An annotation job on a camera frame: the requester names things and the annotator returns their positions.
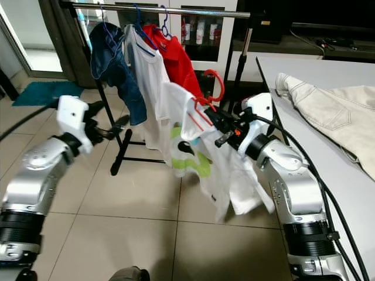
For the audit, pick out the red shirt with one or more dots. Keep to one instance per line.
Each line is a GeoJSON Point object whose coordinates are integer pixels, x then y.
{"type": "Point", "coordinates": [179, 64]}

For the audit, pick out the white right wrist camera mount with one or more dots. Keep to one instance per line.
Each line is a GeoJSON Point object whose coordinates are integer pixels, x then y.
{"type": "Point", "coordinates": [261, 108]}

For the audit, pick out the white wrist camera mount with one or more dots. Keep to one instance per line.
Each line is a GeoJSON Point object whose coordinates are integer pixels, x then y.
{"type": "Point", "coordinates": [261, 108]}
{"type": "Point", "coordinates": [73, 120]}

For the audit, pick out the red plastic hanger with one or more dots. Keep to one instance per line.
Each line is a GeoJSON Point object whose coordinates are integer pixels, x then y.
{"type": "Point", "coordinates": [223, 86]}

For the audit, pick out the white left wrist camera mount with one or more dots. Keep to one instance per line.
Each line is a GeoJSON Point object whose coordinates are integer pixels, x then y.
{"type": "Point", "coordinates": [73, 120]}

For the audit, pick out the white framed glass door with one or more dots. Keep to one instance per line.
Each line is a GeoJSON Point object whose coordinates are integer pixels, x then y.
{"type": "Point", "coordinates": [29, 29]}

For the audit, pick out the metal clothes rack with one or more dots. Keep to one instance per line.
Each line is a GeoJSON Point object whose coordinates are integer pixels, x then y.
{"type": "Point", "coordinates": [211, 11]}

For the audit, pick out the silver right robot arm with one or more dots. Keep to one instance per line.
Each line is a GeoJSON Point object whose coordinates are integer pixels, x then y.
{"type": "Point", "coordinates": [299, 187]}

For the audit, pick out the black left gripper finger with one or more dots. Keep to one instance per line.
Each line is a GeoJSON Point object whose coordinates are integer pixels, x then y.
{"type": "Point", "coordinates": [117, 122]}
{"type": "Point", "coordinates": [112, 136]}

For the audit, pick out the white glass-door cabinet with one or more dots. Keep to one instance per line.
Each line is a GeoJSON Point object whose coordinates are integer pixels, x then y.
{"type": "Point", "coordinates": [225, 35]}

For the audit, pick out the grey robot foot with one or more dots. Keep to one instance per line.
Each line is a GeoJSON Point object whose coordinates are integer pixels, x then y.
{"type": "Point", "coordinates": [129, 274]}

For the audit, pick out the blue hanger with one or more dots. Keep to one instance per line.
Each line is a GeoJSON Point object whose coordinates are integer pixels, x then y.
{"type": "Point", "coordinates": [139, 16]}
{"type": "Point", "coordinates": [105, 16]}
{"type": "Point", "coordinates": [166, 19]}

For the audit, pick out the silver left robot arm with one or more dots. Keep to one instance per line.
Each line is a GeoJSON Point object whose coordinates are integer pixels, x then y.
{"type": "Point", "coordinates": [47, 175]}

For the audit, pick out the white T-shirt green print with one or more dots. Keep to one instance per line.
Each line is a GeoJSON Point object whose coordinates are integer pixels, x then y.
{"type": "Point", "coordinates": [217, 175]}

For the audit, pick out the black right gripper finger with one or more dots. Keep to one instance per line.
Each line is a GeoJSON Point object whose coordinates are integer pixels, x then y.
{"type": "Point", "coordinates": [213, 116]}
{"type": "Point", "coordinates": [210, 123]}

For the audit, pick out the navy blue garment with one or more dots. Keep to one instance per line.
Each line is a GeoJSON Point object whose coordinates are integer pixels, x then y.
{"type": "Point", "coordinates": [117, 70]}

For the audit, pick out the plain white T-shirt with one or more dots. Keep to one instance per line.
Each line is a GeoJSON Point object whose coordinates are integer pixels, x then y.
{"type": "Point", "coordinates": [149, 88]}

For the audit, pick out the teal floor mat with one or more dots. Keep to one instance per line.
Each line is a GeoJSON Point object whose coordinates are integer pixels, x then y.
{"type": "Point", "coordinates": [44, 93]}

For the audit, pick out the dark grey curtain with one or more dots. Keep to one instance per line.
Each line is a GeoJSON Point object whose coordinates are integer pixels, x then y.
{"type": "Point", "coordinates": [70, 47]}

